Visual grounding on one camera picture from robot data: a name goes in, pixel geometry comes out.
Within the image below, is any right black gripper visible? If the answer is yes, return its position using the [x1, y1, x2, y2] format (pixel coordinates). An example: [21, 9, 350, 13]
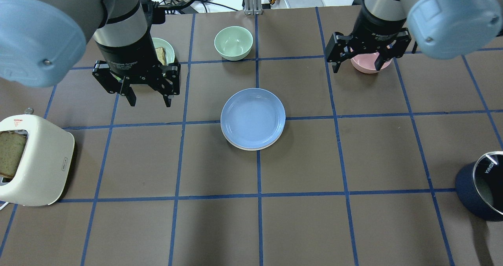
[325, 19, 412, 74]

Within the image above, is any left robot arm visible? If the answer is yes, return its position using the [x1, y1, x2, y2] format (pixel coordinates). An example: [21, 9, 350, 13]
[0, 0, 181, 107]

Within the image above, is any bread slice in toaster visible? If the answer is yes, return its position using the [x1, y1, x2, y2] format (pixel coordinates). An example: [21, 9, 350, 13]
[0, 131, 27, 179]

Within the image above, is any pink bowl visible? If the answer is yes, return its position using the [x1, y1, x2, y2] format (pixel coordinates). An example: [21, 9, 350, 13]
[350, 52, 379, 74]

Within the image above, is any green bowl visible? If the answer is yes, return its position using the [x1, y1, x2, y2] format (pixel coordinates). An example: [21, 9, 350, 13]
[214, 26, 254, 61]

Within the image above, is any bread slice on plate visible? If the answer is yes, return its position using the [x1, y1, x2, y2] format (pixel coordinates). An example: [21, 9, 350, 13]
[155, 46, 167, 66]

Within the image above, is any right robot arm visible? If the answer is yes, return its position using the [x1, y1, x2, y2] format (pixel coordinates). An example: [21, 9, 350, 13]
[325, 0, 502, 73]

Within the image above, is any cream white plate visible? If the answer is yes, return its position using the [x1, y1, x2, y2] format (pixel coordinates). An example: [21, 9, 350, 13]
[222, 131, 282, 151]

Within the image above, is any white toaster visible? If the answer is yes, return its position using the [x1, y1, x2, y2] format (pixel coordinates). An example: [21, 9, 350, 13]
[0, 114, 75, 206]

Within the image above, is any light green plate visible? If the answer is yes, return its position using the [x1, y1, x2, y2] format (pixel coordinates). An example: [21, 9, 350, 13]
[152, 37, 176, 65]

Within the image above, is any blue plate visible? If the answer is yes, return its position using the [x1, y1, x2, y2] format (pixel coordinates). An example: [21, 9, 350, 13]
[220, 88, 286, 148]

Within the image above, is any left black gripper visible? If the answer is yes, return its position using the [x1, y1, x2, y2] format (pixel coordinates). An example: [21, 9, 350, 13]
[93, 34, 181, 107]

